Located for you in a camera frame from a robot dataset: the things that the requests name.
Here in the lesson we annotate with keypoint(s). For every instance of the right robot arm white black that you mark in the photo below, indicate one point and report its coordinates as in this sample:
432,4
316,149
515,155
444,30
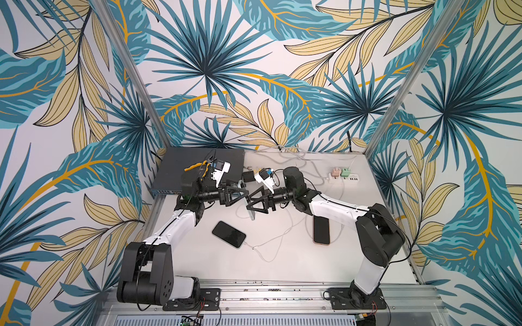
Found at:
379,236

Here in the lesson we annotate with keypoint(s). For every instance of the black phone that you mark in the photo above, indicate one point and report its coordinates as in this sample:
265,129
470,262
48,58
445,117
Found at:
251,214
229,234

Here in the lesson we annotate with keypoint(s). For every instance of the green charger plug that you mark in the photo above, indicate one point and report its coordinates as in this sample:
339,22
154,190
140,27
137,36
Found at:
345,172

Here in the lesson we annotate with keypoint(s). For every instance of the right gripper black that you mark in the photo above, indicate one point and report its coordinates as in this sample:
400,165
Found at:
271,197

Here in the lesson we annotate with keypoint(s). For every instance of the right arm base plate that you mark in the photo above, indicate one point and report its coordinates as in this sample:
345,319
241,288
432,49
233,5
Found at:
352,299

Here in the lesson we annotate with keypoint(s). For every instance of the left aluminium corner post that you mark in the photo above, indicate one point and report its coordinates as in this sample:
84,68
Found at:
118,41

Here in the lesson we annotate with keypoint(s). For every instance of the dark grey network switch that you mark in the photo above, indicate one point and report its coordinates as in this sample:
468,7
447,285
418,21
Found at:
171,176

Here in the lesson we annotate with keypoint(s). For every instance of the aluminium corner post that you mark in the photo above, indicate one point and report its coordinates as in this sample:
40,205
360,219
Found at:
450,11
118,41

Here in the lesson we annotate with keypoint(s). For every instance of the white power strip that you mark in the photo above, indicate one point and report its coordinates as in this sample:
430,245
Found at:
350,179

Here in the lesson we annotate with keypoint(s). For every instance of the pink charger plug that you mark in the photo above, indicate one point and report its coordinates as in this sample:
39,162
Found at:
336,172

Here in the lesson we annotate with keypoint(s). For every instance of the yellow black pliers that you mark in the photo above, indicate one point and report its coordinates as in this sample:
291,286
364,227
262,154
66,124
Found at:
204,164

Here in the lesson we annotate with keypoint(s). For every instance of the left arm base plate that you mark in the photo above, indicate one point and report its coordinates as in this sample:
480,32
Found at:
201,300

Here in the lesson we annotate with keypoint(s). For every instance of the aluminium front rail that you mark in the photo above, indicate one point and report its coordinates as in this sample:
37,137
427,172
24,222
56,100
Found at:
285,303

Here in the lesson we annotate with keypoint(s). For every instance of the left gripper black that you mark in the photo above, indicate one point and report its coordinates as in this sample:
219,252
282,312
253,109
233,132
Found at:
225,197

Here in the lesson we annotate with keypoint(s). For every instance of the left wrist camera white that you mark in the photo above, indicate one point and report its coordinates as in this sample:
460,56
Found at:
220,168

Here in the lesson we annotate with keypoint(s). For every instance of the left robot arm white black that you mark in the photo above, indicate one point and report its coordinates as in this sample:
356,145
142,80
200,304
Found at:
147,272

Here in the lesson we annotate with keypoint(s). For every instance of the right aluminium corner post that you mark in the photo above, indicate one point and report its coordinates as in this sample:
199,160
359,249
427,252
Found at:
450,11

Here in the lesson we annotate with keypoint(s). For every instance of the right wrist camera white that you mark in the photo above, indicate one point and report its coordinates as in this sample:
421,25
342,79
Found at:
265,176

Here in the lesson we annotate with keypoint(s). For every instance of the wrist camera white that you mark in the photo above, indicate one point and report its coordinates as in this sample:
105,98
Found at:
265,176
220,168

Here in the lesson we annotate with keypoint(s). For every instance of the black power socket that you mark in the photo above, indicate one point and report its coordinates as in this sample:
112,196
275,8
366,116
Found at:
248,176

